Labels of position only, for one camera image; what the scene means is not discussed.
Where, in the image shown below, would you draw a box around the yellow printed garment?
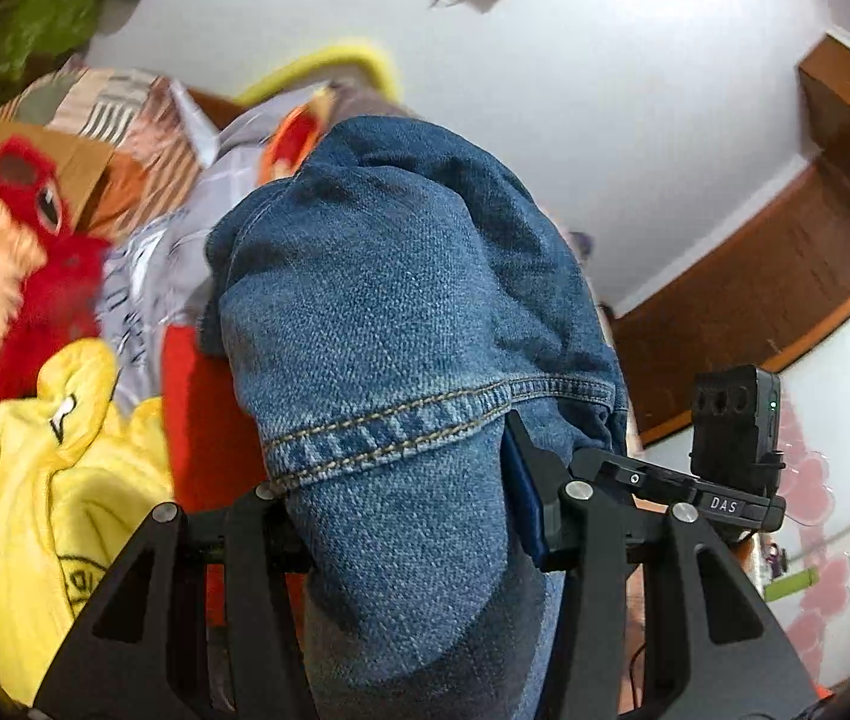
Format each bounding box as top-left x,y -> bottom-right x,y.
0,337 -> 175,700

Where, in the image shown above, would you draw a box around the blue denim jeans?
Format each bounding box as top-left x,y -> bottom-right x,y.
200,115 -> 632,720

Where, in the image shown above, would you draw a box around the orange cloth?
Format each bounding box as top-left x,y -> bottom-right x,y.
161,326 -> 310,720

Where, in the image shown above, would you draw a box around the brown cardboard box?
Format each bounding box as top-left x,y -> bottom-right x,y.
0,112 -> 123,235

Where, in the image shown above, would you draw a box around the red plush toy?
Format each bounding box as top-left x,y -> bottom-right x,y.
0,135 -> 115,478

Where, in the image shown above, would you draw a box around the small green object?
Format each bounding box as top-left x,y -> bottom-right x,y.
764,568 -> 821,602

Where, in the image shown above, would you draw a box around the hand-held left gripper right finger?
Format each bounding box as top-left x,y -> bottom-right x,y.
501,411 -> 816,720

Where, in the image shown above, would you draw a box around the pink flower wall stickers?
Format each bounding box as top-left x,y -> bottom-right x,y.
773,367 -> 850,662

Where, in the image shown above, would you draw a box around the yellow hoop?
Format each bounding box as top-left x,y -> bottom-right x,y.
233,40 -> 403,110

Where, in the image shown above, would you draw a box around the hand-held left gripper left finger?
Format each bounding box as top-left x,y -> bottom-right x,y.
27,486 -> 321,720

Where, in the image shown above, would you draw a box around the printed blanket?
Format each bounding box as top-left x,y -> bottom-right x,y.
42,64 -> 411,421

